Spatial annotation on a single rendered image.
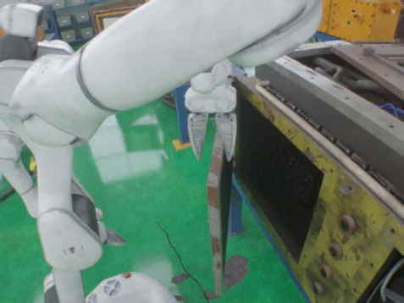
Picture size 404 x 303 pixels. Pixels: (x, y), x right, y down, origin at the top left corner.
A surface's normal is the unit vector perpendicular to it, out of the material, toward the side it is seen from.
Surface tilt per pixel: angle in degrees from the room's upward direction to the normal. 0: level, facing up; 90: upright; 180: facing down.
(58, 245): 89
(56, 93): 77
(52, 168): 93
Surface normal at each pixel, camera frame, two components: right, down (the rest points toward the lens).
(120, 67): -0.26, 0.56
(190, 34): 0.01, 0.52
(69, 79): -0.65, 0.15
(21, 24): 0.39, 0.44
